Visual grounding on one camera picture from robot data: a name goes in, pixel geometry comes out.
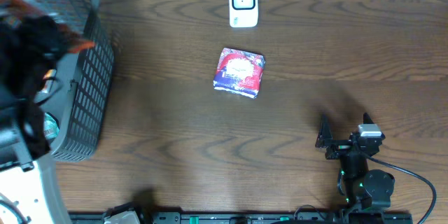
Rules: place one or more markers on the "teal snack packet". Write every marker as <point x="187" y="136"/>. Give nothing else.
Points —
<point x="50" y="127"/>

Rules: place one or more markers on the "red orange patterned snack packet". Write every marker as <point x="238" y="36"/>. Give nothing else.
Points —
<point x="73" y="40"/>

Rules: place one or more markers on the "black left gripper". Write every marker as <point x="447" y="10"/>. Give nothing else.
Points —
<point x="26" y="44"/>

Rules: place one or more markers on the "white barcode scanner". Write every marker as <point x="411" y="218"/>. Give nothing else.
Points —
<point x="243" y="13"/>

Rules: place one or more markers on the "gray plastic mesh basket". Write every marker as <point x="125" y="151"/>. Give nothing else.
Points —
<point x="77" y="102"/>

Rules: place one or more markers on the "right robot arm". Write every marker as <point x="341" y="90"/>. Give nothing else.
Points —
<point x="368" y="191"/>

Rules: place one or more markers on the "small orange snack packet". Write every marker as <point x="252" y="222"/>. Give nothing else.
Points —
<point x="48" y="81"/>

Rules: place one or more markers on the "red purple snack bag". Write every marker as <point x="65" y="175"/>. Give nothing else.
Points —
<point x="239" y="72"/>

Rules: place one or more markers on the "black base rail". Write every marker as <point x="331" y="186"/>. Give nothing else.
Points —
<point x="265" y="218"/>

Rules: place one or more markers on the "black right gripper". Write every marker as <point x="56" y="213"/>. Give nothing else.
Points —
<point x="323" y="142"/>

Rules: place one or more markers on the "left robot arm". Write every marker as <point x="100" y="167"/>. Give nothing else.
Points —
<point x="29" y="188"/>

